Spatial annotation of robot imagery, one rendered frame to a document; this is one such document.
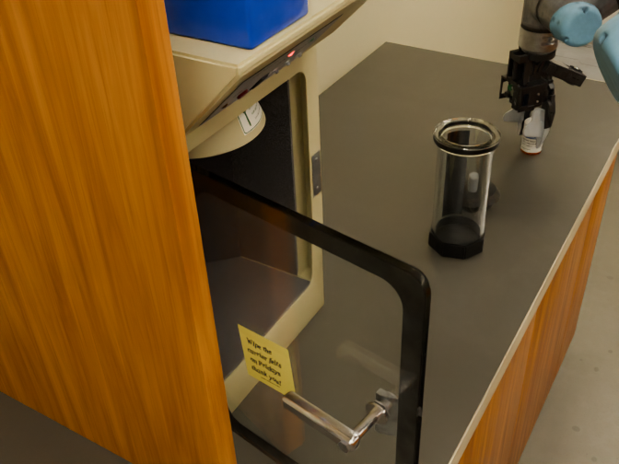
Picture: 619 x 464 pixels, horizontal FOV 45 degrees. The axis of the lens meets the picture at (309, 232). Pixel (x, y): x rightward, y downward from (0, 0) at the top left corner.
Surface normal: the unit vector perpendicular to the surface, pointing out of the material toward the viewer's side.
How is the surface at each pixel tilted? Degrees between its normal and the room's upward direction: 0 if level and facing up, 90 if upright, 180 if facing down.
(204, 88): 90
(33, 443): 0
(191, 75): 90
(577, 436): 0
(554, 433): 0
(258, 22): 90
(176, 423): 90
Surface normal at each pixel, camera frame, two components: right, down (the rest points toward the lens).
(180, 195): 0.86, 0.28
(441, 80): -0.04, -0.80
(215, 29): -0.51, 0.53
